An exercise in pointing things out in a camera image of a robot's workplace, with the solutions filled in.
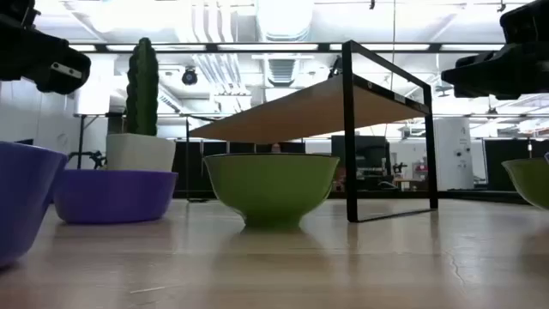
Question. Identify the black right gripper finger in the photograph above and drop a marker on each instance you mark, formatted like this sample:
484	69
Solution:
480	81
482	60

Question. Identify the green bowl floral inside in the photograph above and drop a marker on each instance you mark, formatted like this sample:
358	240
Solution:
534	182
270	189

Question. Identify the blue plate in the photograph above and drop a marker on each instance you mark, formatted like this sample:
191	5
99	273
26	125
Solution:
21	193

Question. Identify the purple mini bowl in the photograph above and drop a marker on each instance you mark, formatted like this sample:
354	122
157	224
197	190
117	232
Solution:
111	195

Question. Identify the black red background robot arm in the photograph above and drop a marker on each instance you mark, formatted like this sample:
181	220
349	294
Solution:
96	159

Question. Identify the white cylindrical column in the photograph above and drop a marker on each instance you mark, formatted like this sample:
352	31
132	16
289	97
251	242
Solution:
452	150

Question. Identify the black partition panel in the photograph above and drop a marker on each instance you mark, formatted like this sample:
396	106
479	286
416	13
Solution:
188	163
497	163

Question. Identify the green cactus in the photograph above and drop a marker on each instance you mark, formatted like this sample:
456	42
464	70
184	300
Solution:
142	86

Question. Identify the black computer monitor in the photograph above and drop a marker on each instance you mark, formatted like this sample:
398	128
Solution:
369	154

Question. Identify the black ceiling spotlight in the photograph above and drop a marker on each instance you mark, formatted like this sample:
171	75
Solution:
189	76

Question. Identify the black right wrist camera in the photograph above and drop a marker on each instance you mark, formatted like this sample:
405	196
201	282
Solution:
527	21

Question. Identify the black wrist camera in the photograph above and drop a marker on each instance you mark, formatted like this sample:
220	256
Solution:
527	21
13	10

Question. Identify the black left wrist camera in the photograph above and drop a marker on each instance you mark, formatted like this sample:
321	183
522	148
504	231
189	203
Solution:
13	10

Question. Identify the black aluminium table frame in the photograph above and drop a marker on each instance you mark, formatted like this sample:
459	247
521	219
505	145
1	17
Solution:
472	195

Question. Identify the wooden shelf black metal frame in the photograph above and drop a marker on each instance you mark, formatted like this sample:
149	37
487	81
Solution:
309	111

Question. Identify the silver ventilation duct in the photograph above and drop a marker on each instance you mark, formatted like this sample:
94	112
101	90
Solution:
285	19

